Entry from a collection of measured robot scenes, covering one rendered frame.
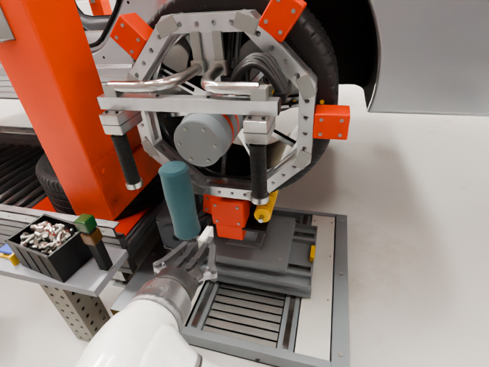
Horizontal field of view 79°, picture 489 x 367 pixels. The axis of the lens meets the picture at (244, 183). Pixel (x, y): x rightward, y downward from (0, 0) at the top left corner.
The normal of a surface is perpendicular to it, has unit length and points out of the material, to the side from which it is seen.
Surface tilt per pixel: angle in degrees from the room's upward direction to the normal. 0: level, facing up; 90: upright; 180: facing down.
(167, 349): 42
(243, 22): 90
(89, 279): 0
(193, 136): 90
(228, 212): 90
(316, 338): 0
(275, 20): 90
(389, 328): 0
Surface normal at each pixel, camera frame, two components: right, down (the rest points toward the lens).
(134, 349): 0.48, -0.78
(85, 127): 0.96, 0.10
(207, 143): -0.26, 0.55
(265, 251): -0.07, -0.83
